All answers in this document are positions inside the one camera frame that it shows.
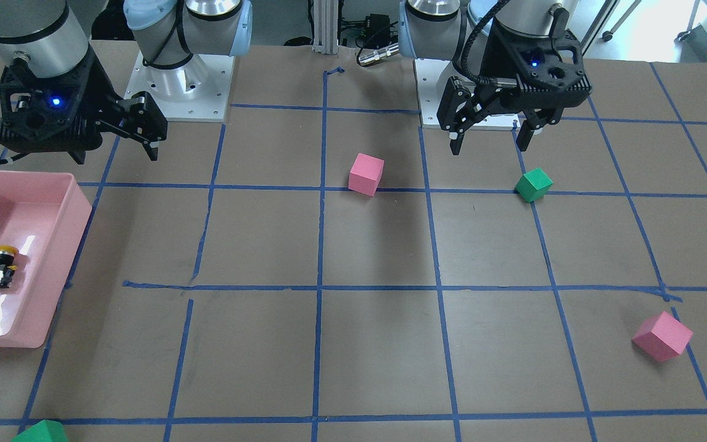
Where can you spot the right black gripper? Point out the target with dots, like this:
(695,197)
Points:
(103,92)

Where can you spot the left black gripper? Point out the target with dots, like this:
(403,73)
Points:
(503,54)

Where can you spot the yellow push button switch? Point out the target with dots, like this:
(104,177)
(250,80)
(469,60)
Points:
(7,265)

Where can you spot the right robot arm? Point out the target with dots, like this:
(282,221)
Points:
(53,39)

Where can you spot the green cube near left arm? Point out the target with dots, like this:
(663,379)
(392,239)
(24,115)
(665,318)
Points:
(533,185)

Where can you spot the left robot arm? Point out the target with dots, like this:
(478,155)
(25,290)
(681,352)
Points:
(460,34)

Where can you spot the pink plastic bin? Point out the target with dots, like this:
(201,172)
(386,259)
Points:
(44,216)

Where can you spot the black power adapter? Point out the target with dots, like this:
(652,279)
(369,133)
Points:
(377,30)

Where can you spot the pink cube centre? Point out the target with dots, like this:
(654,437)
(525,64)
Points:
(365,174)

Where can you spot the pink cube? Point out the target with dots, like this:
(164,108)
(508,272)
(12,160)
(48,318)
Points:
(663,337)
(365,174)

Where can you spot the pink cube far side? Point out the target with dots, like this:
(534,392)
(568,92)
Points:
(663,337)

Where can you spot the green cube table edge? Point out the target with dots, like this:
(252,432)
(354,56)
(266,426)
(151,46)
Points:
(43,431)

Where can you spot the silver cable connector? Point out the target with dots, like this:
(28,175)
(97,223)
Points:
(378,55)

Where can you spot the aluminium frame post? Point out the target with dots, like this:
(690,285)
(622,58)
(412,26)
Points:
(325,23)

